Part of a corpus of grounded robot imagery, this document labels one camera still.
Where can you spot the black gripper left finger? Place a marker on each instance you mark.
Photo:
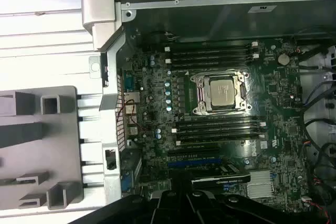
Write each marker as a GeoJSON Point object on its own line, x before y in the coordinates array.
{"type": "Point", "coordinates": [170, 208]}

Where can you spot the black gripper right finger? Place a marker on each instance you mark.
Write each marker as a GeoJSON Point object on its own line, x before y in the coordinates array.
{"type": "Point", "coordinates": [202, 208]}

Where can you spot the black RAM slot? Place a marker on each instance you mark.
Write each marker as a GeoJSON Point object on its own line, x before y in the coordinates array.
{"type": "Point", "coordinates": [218, 133]}
{"type": "Point", "coordinates": [218, 122]}
{"type": "Point", "coordinates": [218, 127]}
{"type": "Point", "coordinates": [210, 58]}
{"type": "Point", "coordinates": [210, 52]}
{"type": "Point", "coordinates": [261, 135]}
{"type": "Point", "coordinates": [210, 46]}
{"type": "Point", "coordinates": [210, 64]}

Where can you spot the blue expansion slot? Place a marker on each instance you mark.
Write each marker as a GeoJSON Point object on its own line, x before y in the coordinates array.
{"type": "Point", "coordinates": [194, 163]}

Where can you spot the black graphics card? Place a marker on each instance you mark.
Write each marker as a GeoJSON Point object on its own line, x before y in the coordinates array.
{"type": "Point", "coordinates": [231, 171]}

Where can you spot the black expansion slot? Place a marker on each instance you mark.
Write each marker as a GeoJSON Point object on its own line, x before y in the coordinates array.
{"type": "Point", "coordinates": [194, 153]}

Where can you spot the silver finned heatsink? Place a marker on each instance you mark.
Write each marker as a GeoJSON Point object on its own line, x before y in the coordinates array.
{"type": "Point", "coordinates": [260, 184]}

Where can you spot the metal CPU socket cover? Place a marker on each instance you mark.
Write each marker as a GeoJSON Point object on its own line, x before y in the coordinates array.
{"type": "Point", "coordinates": [203, 94]}

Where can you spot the silver CPU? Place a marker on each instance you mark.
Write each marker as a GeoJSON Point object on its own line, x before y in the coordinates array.
{"type": "Point", "coordinates": [223, 94]}

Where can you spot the gray plastic parts rack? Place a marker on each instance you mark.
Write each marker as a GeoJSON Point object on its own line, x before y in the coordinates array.
{"type": "Point", "coordinates": [71, 129]}

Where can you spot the green motherboard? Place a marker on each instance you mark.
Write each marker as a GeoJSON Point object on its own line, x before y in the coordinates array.
{"type": "Point", "coordinates": [286, 108]}

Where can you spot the open black PC case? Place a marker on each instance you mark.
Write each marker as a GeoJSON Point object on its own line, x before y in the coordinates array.
{"type": "Point", "coordinates": [111, 58]}

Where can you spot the round silver coin battery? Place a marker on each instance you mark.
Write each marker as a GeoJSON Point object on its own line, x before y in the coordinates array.
{"type": "Point", "coordinates": [283, 59]}

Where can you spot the gray metal drive cage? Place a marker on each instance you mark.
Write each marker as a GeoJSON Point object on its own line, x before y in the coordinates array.
{"type": "Point", "coordinates": [315, 64]}

